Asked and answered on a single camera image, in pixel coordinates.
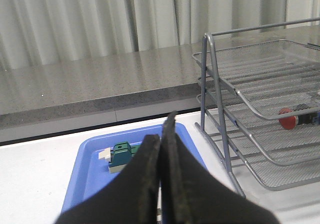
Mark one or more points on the blue plastic tray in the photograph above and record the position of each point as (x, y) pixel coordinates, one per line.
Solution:
(89, 174)

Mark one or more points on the silver mesh top tray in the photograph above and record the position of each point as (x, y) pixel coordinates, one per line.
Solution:
(269, 76)

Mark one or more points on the silver mesh tray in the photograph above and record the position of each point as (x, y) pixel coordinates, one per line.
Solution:
(269, 76)
(263, 132)
(304, 159)

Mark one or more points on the grey metal rack frame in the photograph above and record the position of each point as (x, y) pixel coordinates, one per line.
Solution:
(212, 123)

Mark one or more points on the red emergency push button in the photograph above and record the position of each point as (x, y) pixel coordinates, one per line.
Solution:
(291, 122)

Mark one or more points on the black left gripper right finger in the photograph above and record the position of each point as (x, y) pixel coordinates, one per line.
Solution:
(191, 195)

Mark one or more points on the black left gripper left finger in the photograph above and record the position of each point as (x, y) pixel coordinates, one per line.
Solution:
(130, 198)

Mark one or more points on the green and beige switch block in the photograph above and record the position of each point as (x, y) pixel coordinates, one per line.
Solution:
(118, 156)

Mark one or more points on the grey stone counter ledge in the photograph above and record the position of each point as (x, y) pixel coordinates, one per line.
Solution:
(71, 95)

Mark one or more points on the silver mesh bottom tray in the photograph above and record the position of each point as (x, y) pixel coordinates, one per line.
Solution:
(304, 159)

